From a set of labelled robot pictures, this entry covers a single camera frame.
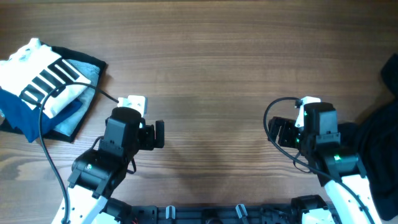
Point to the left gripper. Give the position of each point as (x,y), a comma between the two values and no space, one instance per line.
(149,142)

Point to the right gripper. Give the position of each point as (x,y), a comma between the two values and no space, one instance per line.
(280,131)

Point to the white polo shirt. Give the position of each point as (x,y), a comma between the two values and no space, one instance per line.
(34,71)

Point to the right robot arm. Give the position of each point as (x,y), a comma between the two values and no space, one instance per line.
(340,172)

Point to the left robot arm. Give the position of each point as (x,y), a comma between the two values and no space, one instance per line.
(98,172)

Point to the black garment pile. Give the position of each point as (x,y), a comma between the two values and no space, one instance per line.
(375,139)

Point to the folded blue shirt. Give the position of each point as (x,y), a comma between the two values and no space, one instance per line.
(20,119)

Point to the folded black garment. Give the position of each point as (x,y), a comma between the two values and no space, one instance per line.
(93,68)

